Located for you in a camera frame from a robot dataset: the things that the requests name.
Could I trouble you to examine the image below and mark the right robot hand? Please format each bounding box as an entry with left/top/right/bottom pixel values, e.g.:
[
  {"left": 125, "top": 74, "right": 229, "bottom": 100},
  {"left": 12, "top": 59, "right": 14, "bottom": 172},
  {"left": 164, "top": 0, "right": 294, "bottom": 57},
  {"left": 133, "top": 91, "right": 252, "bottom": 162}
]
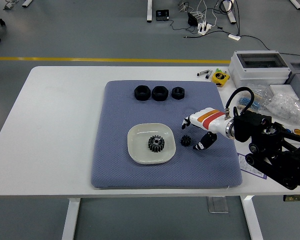
[{"left": 181, "top": 107, "right": 230, "bottom": 151}]

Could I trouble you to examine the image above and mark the small black gear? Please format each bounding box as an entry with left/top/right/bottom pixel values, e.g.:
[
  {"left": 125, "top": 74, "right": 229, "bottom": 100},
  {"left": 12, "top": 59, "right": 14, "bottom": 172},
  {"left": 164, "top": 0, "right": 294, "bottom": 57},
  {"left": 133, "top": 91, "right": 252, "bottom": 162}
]
[{"left": 180, "top": 135, "right": 192, "bottom": 148}]

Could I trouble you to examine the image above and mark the large black gear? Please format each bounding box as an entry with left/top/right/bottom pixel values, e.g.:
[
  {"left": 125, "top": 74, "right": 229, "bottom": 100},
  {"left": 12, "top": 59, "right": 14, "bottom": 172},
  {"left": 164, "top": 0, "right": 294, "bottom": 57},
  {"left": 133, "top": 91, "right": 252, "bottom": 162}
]
[{"left": 147, "top": 134, "right": 166, "bottom": 154}]

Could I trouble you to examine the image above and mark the small black hex nut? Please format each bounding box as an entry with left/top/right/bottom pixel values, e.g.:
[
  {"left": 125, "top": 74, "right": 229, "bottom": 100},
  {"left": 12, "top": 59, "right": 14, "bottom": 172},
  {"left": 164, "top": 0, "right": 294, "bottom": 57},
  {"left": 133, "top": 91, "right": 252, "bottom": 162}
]
[{"left": 171, "top": 86, "right": 186, "bottom": 100}]

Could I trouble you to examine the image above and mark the large black hex nut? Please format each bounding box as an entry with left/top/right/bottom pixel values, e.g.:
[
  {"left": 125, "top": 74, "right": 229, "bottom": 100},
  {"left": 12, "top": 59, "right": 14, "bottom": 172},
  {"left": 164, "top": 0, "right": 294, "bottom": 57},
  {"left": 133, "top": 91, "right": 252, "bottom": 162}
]
[
  {"left": 151, "top": 85, "right": 169, "bottom": 102},
  {"left": 134, "top": 84, "right": 152, "bottom": 102}
]

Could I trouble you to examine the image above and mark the flat white box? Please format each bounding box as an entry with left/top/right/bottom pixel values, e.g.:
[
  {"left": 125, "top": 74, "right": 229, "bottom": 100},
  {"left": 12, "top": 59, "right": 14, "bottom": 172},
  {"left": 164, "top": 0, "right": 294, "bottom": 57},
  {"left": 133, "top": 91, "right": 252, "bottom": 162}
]
[{"left": 269, "top": 84, "right": 297, "bottom": 97}]

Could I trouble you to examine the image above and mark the white push-button control box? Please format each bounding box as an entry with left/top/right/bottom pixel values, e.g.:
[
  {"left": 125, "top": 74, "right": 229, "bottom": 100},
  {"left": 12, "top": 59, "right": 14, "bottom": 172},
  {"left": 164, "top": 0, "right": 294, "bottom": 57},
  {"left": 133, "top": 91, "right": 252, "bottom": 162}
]
[{"left": 277, "top": 122, "right": 300, "bottom": 148}]

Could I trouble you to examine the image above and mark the yellow tape measure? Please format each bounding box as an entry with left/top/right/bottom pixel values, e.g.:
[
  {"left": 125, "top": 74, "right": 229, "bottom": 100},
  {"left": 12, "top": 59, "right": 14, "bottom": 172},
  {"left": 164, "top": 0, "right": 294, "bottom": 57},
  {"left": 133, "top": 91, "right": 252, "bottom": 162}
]
[{"left": 211, "top": 71, "right": 231, "bottom": 87}]

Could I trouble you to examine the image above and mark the purple white label card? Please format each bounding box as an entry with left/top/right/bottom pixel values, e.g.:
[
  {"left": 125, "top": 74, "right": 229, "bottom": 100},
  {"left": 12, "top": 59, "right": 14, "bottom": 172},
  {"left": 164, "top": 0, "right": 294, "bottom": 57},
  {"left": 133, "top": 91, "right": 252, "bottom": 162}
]
[{"left": 237, "top": 152, "right": 268, "bottom": 180}]

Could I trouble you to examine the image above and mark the bag of white parts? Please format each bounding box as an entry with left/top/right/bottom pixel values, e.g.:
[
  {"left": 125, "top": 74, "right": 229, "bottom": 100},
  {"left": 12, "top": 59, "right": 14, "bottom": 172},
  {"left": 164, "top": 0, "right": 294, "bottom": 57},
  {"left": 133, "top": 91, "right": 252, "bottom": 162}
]
[{"left": 264, "top": 91, "right": 300, "bottom": 126}]

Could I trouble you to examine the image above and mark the white square plate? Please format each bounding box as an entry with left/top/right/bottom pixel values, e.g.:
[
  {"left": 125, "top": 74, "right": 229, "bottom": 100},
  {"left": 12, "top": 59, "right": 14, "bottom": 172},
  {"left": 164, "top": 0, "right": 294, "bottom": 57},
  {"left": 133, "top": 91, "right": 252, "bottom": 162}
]
[{"left": 127, "top": 122, "right": 177, "bottom": 165}]

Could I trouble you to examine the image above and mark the grey metal floor plate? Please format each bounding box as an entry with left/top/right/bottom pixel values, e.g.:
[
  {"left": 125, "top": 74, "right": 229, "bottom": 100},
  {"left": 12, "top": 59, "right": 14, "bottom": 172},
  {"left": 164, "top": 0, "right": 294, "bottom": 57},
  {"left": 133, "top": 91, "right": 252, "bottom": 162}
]
[{"left": 206, "top": 196, "right": 229, "bottom": 214}]

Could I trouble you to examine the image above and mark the blue-grey quilted mat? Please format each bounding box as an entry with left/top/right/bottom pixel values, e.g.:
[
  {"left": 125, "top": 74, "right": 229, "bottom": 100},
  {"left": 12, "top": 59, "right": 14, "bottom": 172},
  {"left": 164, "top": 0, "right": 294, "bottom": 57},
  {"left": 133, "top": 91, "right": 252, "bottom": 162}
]
[{"left": 90, "top": 79, "right": 243, "bottom": 190}]

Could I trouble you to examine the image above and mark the white power strip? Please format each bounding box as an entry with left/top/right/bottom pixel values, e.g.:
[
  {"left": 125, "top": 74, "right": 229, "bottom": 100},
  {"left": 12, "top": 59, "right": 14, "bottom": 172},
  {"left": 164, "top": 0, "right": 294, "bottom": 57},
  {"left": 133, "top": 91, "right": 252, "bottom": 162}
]
[{"left": 197, "top": 21, "right": 212, "bottom": 35}]

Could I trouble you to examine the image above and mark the grey plastic block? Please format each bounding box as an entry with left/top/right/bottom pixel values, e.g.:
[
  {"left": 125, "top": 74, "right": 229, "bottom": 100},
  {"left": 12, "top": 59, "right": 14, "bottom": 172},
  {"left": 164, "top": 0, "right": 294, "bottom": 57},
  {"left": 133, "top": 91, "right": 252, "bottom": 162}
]
[{"left": 286, "top": 61, "right": 300, "bottom": 100}]

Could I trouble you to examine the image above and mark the white desk leg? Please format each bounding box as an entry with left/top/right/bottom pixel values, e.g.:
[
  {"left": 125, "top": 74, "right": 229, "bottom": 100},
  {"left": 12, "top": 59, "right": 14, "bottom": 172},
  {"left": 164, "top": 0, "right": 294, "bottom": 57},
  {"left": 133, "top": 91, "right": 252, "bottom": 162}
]
[
  {"left": 146, "top": 0, "right": 153, "bottom": 23},
  {"left": 224, "top": 0, "right": 238, "bottom": 25}
]

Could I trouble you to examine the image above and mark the white table leg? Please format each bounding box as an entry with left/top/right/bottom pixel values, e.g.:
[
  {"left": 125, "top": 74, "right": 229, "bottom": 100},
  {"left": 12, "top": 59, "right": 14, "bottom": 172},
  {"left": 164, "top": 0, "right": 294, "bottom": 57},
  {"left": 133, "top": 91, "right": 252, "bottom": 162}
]
[
  {"left": 240, "top": 195, "right": 264, "bottom": 240},
  {"left": 61, "top": 198, "right": 81, "bottom": 240}
]

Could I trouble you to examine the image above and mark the white table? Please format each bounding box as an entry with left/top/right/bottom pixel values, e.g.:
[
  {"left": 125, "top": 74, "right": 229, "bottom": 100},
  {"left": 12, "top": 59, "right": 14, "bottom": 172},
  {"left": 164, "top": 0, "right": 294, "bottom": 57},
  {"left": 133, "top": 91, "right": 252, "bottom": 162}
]
[{"left": 0, "top": 65, "right": 300, "bottom": 200}]

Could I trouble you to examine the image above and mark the grey electrical enclosure box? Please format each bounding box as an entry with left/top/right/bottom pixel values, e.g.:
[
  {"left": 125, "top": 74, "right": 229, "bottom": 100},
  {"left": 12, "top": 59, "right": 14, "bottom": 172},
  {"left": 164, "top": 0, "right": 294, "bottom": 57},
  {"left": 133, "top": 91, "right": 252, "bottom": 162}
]
[{"left": 227, "top": 50, "right": 292, "bottom": 90}]

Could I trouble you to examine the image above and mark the black floor cable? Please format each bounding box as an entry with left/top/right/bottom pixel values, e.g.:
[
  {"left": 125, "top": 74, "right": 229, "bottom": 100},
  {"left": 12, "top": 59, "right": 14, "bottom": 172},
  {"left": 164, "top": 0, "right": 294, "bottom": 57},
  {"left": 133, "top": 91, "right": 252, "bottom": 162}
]
[{"left": 239, "top": 34, "right": 300, "bottom": 62}]

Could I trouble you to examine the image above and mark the yellow black under-table bracket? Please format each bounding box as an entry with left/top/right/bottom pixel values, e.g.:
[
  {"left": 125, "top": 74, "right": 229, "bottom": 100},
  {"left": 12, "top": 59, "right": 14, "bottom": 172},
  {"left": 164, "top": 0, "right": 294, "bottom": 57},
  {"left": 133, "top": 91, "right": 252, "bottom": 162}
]
[{"left": 282, "top": 194, "right": 300, "bottom": 202}]

